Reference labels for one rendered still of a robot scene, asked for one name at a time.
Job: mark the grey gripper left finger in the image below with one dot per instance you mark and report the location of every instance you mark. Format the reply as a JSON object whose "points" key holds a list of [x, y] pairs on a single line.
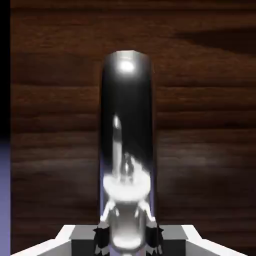
{"points": [[80, 240]]}

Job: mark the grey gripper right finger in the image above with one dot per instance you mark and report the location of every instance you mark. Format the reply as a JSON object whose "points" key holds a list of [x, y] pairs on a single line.
{"points": [[176, 240]]}

